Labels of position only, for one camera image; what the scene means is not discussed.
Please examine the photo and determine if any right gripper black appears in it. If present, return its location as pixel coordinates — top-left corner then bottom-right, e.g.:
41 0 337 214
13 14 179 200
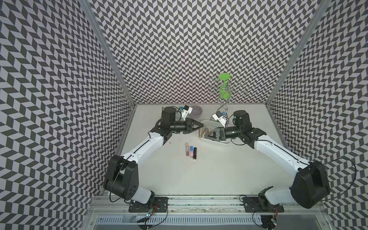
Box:
204 126 242 142

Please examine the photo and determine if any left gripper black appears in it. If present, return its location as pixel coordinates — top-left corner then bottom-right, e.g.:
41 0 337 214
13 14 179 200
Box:
170 117 203 134

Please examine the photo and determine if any white storage box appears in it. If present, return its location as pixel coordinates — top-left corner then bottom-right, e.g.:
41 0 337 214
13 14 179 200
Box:
198 120 231 145

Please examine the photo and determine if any beige small lipstick tube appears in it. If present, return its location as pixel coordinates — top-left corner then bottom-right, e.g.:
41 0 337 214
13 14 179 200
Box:
198 127 203 138

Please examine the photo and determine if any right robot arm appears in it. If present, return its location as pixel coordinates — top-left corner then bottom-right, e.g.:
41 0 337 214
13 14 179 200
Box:
205 110 331 211

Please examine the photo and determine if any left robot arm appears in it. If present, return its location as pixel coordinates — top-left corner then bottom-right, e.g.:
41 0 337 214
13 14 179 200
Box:
103 106 204 205

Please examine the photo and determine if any blue pink lipstick tube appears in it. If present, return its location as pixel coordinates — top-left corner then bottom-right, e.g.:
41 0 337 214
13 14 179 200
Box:
189 146 194 158

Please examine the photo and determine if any black lipstick long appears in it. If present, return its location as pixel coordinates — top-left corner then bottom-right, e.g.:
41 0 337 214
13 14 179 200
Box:
193 147 197 161

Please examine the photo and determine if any purple bowl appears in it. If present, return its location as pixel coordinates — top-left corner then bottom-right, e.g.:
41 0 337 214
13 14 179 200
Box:
190 105 203 119

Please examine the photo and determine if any chrome jewelry stand green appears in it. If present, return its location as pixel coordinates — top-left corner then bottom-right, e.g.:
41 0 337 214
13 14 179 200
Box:
209 73 245 115

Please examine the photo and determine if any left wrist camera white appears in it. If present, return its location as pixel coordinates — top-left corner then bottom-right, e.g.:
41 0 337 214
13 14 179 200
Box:
180 105 193 121

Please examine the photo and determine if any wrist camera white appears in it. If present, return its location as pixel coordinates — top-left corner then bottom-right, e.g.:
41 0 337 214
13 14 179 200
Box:
212 111 227 127
180 105 193 121

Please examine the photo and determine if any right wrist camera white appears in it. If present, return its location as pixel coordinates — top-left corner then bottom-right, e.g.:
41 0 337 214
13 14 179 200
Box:
212 111 227 127

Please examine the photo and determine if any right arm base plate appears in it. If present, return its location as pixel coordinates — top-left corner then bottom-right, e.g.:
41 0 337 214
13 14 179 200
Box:
240 196 285 213

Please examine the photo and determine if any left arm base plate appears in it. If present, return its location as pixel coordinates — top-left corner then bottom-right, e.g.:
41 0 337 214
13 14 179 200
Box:
128 196 169 213

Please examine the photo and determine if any aluminium front rail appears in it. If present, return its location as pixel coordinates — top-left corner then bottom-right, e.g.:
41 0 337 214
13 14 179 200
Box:
86 195 327 216

